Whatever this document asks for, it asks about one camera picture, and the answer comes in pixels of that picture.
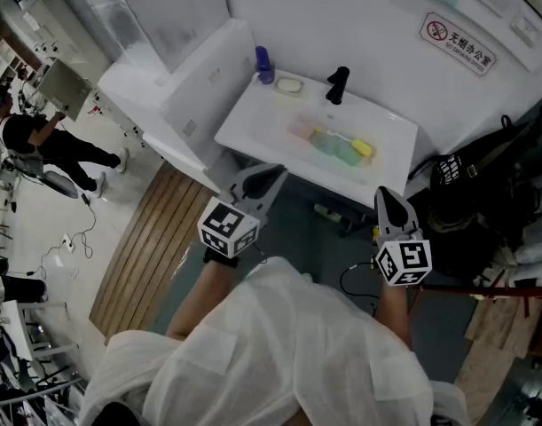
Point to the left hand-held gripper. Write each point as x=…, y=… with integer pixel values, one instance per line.
x=228, y=229

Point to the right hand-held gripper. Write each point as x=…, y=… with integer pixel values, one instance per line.
x=406, y=260

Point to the yellow brush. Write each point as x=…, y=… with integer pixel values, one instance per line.
x=363, y=147

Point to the teal textured cup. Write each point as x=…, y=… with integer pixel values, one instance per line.
x=326, y=144

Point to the person's left forearm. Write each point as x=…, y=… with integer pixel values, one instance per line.
x=199, y=295

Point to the person's right forearm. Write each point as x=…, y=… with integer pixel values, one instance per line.
x=395, y=313

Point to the white ceramic sink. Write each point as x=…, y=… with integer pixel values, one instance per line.
x=261, y=122

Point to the black bag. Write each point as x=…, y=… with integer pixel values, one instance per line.
x=474, y=202

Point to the white soap in dish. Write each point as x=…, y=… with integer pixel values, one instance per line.
x=289, y=87

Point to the white soap bar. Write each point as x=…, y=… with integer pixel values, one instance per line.
x=288, y=85

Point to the blue transparent mug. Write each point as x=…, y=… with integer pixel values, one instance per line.
x=266, y=76

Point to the brown wooden coat stand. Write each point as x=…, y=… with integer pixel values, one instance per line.
x=474, y=290

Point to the wooden slat platform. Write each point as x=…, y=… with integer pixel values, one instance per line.
x=151, y=246

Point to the black faucet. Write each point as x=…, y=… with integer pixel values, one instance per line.
x=337, y=87

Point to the dark blue cylinder bottle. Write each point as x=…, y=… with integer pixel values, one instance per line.
x=261, y=56

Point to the gray hanging clothes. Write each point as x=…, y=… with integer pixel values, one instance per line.
x=536, y=246

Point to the white partition counter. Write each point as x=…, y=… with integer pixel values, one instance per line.
x=133, y=87

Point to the white shirt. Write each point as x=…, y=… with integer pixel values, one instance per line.
x=275, y=349

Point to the frosted glass partition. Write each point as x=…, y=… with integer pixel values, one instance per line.
x=173, y=16

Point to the white power strip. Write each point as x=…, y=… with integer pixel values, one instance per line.
x=67, y=243

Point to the gray office chair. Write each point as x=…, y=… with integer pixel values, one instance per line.
x=57, y=182

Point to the gray flat panel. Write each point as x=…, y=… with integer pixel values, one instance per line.
x=64, y=89

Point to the white red-bordered wall sign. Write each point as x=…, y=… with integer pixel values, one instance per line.
x=457, y=44

